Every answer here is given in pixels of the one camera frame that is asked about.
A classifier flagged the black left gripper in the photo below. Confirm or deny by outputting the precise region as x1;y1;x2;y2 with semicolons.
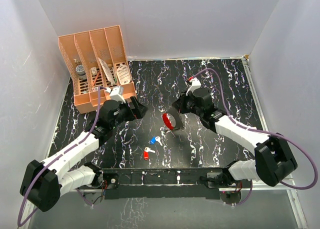
110;96;148;130

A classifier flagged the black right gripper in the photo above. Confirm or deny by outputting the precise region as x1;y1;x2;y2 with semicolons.
172;90;204;117

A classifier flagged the silver key with blue tag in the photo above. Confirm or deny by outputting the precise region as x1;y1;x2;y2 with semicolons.
149;136;163;146

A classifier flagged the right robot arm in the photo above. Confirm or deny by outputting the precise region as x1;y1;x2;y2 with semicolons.
172;88;298;188

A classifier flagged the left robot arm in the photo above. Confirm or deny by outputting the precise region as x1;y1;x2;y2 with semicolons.
20;96;148;212

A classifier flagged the white packaged card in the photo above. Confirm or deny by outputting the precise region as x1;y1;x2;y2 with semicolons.
98;58;116;86

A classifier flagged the silver key with red tag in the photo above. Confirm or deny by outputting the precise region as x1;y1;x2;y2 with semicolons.
143;147;156;161

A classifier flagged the small white box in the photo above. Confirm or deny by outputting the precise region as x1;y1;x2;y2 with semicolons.
90;66;98;76

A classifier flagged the peach plastic desk organizer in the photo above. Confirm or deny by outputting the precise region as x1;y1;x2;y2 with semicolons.
58;25;137;114

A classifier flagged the round metal tin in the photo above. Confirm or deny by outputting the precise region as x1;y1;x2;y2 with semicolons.
75;64;87;80

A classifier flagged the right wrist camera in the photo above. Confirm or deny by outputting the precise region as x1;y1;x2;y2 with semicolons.
186;77;201;95

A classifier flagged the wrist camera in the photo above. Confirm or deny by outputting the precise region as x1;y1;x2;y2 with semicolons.
186;77;201;95
104;85;126;103

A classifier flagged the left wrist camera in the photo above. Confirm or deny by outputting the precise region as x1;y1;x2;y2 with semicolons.
104;85;126;103

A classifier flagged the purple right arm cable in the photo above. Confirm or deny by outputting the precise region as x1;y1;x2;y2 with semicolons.
189;68;316;206

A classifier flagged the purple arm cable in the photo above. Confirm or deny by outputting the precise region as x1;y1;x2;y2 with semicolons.
189;68;316;206
16;85;111;227

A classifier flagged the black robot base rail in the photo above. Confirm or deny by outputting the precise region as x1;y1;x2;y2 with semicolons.
74;167;253;202

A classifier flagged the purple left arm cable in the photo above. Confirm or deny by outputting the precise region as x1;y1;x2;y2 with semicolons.
16;85;111;227

